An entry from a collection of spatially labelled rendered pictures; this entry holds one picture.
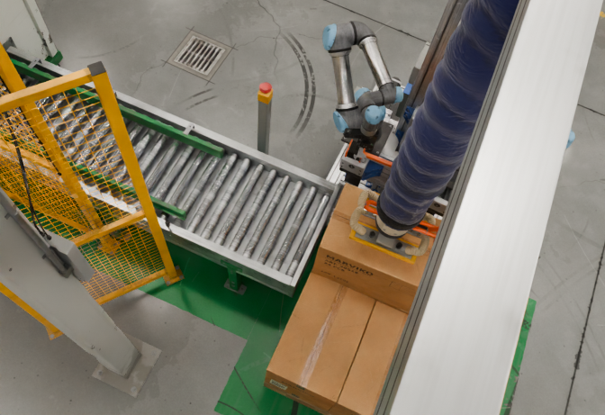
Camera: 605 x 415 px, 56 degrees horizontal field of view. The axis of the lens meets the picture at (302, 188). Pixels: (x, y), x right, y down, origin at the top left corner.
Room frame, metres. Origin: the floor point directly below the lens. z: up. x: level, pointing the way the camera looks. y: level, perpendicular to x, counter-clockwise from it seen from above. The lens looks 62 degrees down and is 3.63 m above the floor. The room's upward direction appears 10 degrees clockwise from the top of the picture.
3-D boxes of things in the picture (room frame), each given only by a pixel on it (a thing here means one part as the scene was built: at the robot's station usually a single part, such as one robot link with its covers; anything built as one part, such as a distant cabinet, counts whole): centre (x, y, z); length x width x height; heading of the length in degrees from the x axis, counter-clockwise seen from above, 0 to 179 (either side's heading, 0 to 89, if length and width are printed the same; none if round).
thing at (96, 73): (0.87, 1.03, 1.05); 0.87 x 0.10 x 2.10; 127
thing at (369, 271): (1.22, -0.47, 0.74); 0.60 x 0.40 x 0.40; 77
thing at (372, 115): (1.54, -0.26, 1.48); 0.09 x 0.08 x 0.11; 26
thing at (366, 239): (1.13, -0.44, 1.07); 0.34 x 0.10 x 0.05; 77
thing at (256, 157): (1.92, 0.92, 0.50); 2.31 x 0.05 x 0.19; 75
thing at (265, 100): (1.94, 0.30, 0.50); 0.07 x 0.07 x 1.00; 75
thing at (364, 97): (1.64, -0.23, 1.48); 0.11 x 0.11 x 0.08; 26
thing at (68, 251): (0.62, 0.82, 1.62); 0.20 x 0.05 x 0.30; 75
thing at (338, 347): (0.86, -0.69, 0.34); 1.20 x 1.00 x 0.40; 75
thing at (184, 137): (1.96, 1.28, 0.60); 1.60 x 0.10 x 0.09; 75
